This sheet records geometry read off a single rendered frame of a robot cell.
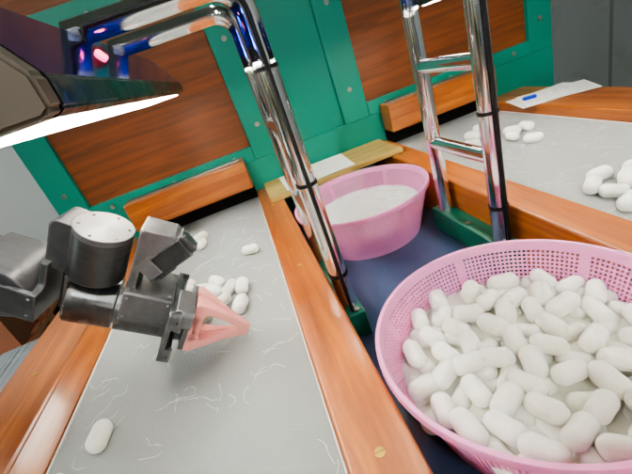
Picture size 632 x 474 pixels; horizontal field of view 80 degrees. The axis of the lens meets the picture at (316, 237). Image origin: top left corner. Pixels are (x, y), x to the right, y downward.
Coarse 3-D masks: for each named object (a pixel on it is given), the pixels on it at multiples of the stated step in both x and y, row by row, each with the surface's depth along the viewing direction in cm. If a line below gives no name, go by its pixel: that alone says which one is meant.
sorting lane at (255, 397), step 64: (192, 256) 79; (256, 256) 69; (256, 320) 51; (128, 384) 48; (192, 384) 44; (256, 384) 41; (64, 448) 42; (128, 448) 39; (192, 448) 36; (256, 448) 34; (320, 448) 32
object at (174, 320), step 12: (180, 276) 47; (180, 288) 45; (120, 300) 41; (120, 324) 41; (132, 324) 41; (144, 324) 42; (168, 324) 40; (180, 324) 40; (156, 336) 43; (168, 336) 40; (168, 348) 41; (156, 360) 41; (168, 360) 41
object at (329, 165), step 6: (336, 156) 97; (342, 156) 95; (318, 162) 98; (324, 162) 96; (330, 162) 94; (336, 162) 93; (342, 162) 91; (348, 162) 89; (312, 168) 94; (318, 168) 92; (324, 168) 91; (330, 168) 89; (336, 168) 88; (342, 168) 86; (318, 174) 88; (324, 174) 87; (282, 180) 94; (288, 186) 87
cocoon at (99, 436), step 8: (96, 424) 40; (104, 424) 40; (112, 424) 41; (96, 432) 39; (104, 432) 40; (88, 440) 38; (96, 440) 38; (104, 440) 39; (88, 448) 38; (96, 448) 38; (104, 448) 39
